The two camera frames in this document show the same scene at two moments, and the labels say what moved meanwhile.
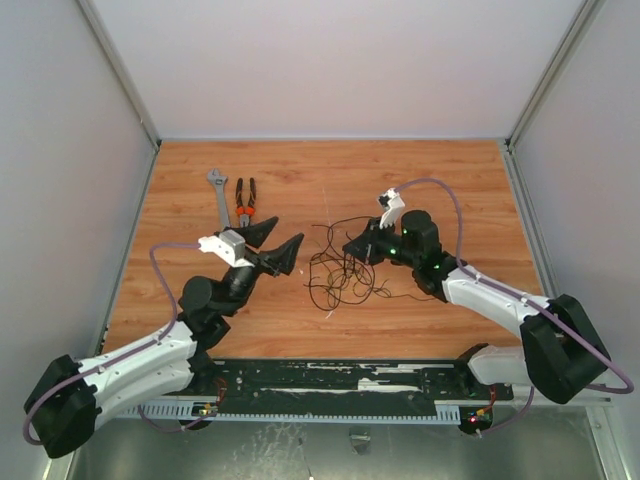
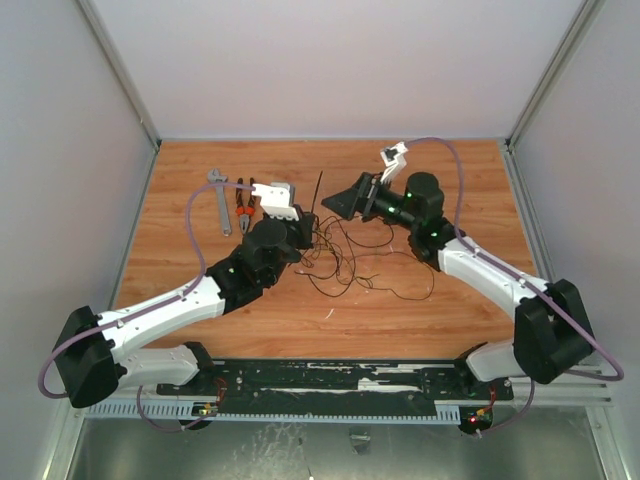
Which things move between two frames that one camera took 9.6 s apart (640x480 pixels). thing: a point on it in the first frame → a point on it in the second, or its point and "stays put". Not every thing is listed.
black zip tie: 344,264 → 316,191
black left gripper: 278,260 → 304,227
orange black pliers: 245,212 stays put
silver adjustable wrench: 219,182 stays put
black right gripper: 370,245 → 364,195
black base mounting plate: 343,381 stays put
